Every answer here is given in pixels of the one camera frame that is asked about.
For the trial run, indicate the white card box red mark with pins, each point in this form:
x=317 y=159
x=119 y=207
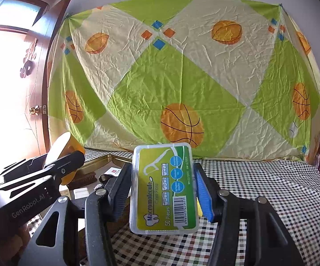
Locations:
x=113 y=171

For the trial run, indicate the brown wooden brush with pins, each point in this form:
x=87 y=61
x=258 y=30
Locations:
x=83 y=178

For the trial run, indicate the yellow round container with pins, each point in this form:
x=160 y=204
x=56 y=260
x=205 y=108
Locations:
x=60 y=145

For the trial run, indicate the green basketball print sheet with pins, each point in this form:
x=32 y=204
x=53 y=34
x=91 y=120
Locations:
x=176 y=88

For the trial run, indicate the brown wooden door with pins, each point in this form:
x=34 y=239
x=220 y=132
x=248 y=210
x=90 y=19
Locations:
x=18 y=88

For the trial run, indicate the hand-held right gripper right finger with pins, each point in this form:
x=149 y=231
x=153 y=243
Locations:
x=204 y=196

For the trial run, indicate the checkered bed sheet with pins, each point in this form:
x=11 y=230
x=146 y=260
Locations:
x=273 y=194

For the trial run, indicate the green label dental floss box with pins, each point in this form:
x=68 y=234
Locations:
x=162 y=188

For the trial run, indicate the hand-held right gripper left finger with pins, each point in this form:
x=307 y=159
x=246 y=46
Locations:
x=119 y=199

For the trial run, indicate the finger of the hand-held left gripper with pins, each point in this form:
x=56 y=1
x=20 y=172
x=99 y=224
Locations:
x=27 y=167
x=65 y=163

